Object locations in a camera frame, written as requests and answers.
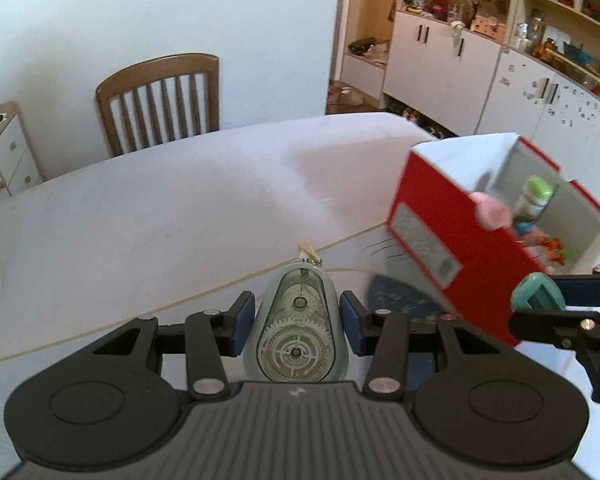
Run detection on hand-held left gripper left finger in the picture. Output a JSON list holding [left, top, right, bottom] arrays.
[[86, 291, 257, 402]]

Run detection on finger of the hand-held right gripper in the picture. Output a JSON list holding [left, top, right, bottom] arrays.
[[509, 308, 600, 406], [555, 248, 600, 307]]

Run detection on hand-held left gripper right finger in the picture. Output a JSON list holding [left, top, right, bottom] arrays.
[[338, 290, 510, 402]]

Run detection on small teal toy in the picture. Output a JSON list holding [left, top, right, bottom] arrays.
[[511, 274, 566, 318]]

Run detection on clear gear toy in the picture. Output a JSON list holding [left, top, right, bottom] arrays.
[[245, 240, 350, 383]]

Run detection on white bottle green cap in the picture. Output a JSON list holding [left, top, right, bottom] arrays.
[[511, 176, 555, 236]]

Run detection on pink-haired doll toy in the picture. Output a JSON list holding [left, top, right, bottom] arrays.
[[470, 191, 512, 231]]

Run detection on red cardboard box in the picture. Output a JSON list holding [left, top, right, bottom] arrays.
[[387, 132, 600, 348]]

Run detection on dark blue speckled mat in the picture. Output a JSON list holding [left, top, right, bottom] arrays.
[[364, 274, 456, 327]]

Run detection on orange red small toy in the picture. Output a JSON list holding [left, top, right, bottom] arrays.
[[524, 235, 567, 266]]

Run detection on row of shoes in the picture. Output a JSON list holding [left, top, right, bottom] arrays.
[[385, 102, 446, 139]]

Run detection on pair of beige slippers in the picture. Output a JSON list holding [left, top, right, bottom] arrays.
[[330, 85, 365, 107]]

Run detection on row of bottles and jars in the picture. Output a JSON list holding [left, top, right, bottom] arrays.
[[510, 10, 600, 106]]

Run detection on brown wooden chair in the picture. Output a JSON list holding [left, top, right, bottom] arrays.
[[96, 53, 221, 157]]

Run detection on white shelf cabinet unit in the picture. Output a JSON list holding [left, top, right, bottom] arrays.
[[330, 0, 600, 181]]

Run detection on dark bags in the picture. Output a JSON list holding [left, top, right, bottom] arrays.
[[347, 37, 388, 59]]

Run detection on white wood-top sideboard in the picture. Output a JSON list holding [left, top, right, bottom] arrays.
[[0, 101, 45, 206]]

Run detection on row of shelf ornaments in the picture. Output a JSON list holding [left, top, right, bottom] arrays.
[[402, 0, 511, 43]]

